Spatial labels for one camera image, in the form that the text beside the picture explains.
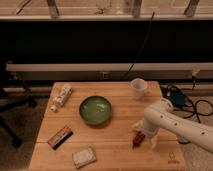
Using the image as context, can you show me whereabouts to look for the white plastic cup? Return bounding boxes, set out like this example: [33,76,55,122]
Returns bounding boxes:
[130,78,148,100]

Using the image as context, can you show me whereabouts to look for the black pole cable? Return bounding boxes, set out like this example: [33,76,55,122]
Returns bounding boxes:
[121,11,156,81]

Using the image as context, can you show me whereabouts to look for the brown chocolate bar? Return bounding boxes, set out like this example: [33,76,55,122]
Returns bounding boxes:
[48,126,73,150]

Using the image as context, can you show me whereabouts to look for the green ceramic bowl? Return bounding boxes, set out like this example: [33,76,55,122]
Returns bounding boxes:
[79,96,112,125]

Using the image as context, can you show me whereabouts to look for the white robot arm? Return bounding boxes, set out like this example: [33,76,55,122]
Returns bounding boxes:
[132,98,213,153]

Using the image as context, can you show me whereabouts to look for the white window sill rail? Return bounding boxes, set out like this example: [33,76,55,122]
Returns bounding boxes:
[6,63,213,80]

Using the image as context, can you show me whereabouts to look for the black office chair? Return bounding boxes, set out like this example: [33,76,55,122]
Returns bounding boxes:
[0,59,38,149]

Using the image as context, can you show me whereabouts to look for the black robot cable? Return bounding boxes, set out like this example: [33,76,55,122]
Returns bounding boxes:
[161,74,213,145]

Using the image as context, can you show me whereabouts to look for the white tube package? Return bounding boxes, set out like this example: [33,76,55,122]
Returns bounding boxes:
[50,84,72,112]

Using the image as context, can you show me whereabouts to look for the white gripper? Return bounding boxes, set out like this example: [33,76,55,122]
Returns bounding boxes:
[132,119,159,140]

